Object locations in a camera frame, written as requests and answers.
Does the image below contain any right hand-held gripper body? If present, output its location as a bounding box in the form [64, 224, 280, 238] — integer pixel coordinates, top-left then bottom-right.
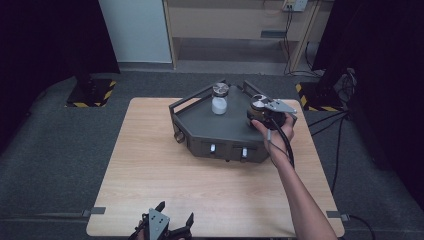
[262, 98, 298, 132]

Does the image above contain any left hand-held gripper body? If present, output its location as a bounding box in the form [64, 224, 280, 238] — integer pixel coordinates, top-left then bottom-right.
[129, 207, 188, 240]

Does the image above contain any white powder jar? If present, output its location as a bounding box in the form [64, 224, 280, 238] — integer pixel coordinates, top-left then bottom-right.
[211, 82, 231, 116]

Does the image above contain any dark grey corner rack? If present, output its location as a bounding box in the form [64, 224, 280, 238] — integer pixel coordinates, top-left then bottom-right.
[168, 78, 298, 164]

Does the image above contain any person's right hand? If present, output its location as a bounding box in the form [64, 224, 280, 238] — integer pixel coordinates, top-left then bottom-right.
[250, 112, 296, 166]

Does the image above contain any black stand with striped base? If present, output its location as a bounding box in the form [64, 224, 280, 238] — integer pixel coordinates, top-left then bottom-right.
[294, 66, 348, 113]
[65, 59, 118, 109]

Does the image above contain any grey label strip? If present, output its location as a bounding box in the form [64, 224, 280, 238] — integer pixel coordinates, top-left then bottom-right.
[260, 30, 287, 39]

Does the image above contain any grey table clamp tab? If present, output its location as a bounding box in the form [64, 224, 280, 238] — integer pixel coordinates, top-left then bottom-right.
[81, 206, 107, 218]
[325, 210, 351, 223]

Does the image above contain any wooden shelf unit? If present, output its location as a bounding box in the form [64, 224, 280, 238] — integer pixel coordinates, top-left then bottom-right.
[162, 0, 323, 73]

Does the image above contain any dark curtain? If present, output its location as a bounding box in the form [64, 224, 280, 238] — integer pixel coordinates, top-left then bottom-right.
[0, 0, 121, 156]
[312, 0, 424, 212]

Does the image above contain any white cabinet panel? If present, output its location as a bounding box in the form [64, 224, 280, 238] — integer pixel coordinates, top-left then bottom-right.
[97, 0, 173, 65]

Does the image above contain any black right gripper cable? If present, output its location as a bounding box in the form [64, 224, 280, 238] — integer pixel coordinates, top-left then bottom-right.
[265, 118, 296, 169]

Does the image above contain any black floor cable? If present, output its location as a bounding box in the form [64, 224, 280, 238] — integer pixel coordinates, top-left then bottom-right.
[307, 111, 350, 138]
[330, 113, 346, 194]

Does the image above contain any black cable at outlet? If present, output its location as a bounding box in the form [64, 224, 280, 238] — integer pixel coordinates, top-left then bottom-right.
[282, 5, 295, 76]

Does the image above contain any bundle of cables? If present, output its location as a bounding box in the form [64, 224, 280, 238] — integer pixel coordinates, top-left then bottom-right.
[333, 67, 358, 102]

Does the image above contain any wall power outlet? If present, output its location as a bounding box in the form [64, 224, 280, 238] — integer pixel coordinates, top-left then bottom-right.
[283, 0, 310, 13]

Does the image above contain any black cable at table clamp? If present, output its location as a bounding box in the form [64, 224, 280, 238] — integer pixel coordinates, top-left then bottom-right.
[347, 214, 377, 240]

